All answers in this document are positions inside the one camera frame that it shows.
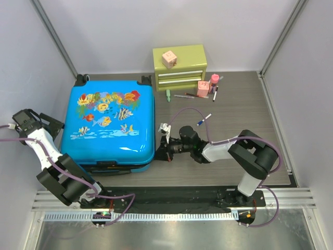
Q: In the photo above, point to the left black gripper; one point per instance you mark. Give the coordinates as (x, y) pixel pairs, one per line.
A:
(55, 126)

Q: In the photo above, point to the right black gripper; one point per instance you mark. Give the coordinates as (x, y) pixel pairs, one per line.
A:
(162, 152)

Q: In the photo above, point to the blue fish-print suitcase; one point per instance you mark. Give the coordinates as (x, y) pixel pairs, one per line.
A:
(110, 125)

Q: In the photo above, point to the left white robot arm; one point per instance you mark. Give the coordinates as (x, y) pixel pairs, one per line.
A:
(60, 175)

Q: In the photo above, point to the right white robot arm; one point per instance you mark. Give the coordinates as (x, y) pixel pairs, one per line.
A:
(255, 155)

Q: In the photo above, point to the white blue marker pen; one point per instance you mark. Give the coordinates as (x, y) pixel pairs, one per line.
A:
(203, 120)

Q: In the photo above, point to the mint green small tool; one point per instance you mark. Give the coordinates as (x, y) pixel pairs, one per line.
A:
(168, 95)

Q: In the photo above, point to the pink silver pen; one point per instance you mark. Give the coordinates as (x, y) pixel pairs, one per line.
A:
(184, 96)

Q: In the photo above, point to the pink cube on table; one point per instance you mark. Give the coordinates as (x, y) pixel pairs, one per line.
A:
(203, 88)

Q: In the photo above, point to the black white marker pen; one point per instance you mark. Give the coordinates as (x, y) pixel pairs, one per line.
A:
(215, 93)

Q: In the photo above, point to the green drawer cabinet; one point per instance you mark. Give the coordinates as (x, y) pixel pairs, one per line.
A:
(188, 68)

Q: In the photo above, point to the pink capped bottle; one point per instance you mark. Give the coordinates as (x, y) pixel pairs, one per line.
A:
(213, 83)

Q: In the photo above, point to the pink cube on cabinet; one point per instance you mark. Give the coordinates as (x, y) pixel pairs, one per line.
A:
(169, 59)

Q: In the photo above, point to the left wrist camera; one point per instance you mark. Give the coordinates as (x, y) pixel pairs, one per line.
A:
(23, 117)

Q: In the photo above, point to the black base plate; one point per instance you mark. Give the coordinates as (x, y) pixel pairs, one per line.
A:
(177, 200)

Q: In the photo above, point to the aluminium rail frame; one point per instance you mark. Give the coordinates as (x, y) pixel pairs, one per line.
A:
(276, 199)

